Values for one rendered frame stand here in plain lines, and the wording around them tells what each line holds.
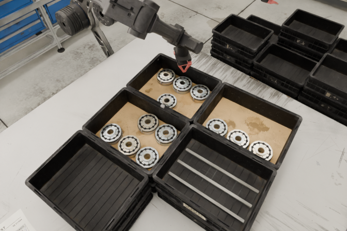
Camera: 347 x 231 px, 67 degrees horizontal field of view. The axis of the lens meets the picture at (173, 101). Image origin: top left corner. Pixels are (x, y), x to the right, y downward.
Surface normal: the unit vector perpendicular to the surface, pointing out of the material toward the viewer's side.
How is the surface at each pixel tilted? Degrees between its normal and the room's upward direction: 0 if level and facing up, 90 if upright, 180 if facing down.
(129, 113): 0
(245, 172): 0
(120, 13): 62
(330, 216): 0
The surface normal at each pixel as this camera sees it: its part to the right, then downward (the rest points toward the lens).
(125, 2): 0.26, 0.36
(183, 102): -0.04, -0.62
